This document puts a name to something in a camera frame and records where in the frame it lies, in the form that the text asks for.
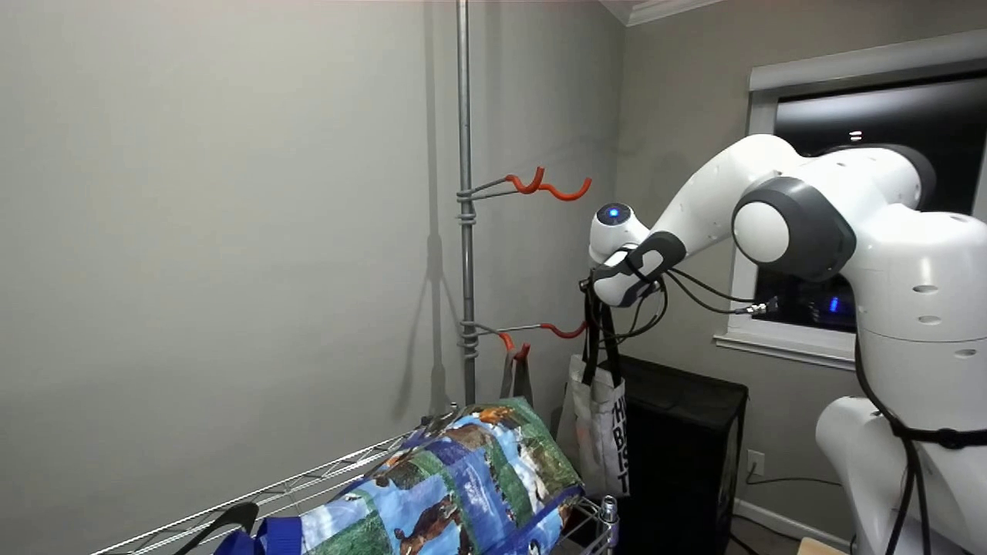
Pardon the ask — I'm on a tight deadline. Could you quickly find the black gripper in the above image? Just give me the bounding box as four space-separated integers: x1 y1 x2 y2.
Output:
580 267 626 315

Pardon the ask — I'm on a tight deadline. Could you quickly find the white trash slogan tote bag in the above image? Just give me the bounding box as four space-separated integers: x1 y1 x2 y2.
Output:
554 280 632 503

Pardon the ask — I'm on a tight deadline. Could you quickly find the grey metal coat rack pole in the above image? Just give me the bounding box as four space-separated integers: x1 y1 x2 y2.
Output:
452 0 482 410

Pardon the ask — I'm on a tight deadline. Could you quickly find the short orange-tipped low hook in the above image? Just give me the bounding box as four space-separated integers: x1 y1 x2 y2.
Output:
482 318 590 343

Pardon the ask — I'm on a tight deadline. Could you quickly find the short orange-tipped high hook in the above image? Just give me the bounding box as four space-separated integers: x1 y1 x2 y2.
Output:
471 175 597 206

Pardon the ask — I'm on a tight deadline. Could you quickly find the long orange-tipped low hook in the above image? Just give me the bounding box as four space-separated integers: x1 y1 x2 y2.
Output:
463 325 536 366

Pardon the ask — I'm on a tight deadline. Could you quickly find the long orange-tipped high hook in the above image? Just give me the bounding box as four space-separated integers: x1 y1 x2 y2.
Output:
469 163 548 201

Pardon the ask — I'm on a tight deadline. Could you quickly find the black cloth covered cabinet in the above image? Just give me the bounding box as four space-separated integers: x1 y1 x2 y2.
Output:
611 352 753 555

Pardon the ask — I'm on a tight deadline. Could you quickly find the blue animal picture print bag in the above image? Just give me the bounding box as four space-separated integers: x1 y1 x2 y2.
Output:
212 396 590 555

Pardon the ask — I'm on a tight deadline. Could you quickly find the white framed window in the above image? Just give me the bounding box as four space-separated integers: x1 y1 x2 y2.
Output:
712 27 987 377

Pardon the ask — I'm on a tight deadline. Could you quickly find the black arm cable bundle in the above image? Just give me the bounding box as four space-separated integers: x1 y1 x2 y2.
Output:
615 261 783 343

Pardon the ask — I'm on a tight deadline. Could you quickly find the chrome wire shelving cart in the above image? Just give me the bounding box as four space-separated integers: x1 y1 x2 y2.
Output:
91 401 624 555

